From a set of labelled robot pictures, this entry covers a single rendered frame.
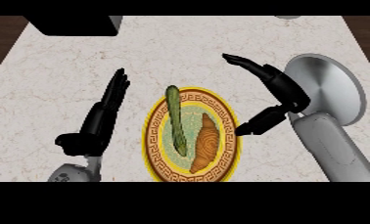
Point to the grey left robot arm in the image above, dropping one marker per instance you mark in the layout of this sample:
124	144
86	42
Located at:
77	170

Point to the yellow patterned plate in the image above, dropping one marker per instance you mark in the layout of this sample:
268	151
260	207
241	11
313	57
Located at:
191	135

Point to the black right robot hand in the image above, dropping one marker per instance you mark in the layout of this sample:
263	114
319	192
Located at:
281	89

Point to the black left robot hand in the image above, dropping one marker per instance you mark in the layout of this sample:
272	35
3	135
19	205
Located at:
97	123

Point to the black appliance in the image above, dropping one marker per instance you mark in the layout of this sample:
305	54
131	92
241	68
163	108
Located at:
72	25

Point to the green squash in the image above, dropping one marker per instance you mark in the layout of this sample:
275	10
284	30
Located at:
174	120

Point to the grey round object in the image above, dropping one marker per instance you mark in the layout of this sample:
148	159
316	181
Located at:
287	17

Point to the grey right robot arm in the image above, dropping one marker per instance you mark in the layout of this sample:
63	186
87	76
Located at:
331	146

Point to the orange-brown croissant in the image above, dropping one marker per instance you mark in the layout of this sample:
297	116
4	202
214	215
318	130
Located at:
205	143

